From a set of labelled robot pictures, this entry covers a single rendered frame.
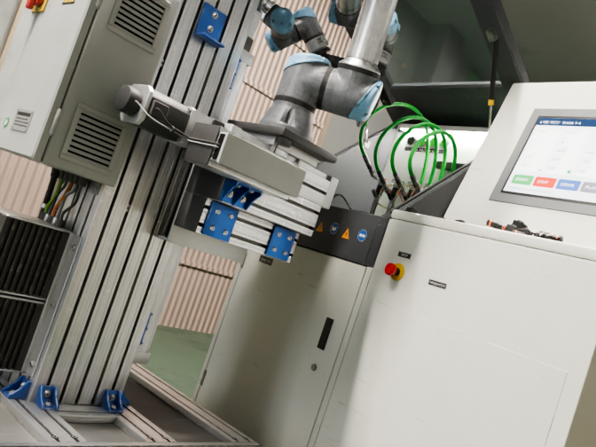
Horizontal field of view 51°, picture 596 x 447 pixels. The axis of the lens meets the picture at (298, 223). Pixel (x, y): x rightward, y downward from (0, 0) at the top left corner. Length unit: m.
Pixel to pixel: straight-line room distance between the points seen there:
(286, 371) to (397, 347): 0.46
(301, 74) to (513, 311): 0.80
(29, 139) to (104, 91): 0.19
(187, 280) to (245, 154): 3.19
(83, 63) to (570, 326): 1.21
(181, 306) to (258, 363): 2.38
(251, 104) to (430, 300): 3.10
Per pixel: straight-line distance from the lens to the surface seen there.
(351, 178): 2.68
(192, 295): 4.58
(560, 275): 1.56
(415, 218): 1.85
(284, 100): 1.67
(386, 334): 1.82
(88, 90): 1.46
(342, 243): 2.02
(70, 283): 1.57
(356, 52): 1.69
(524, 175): 2.03
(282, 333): 2.15
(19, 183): 3.79
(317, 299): 2.05
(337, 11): 2.07
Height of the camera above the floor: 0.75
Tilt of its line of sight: 3 degrees up
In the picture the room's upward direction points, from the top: 19 degrees clockwise
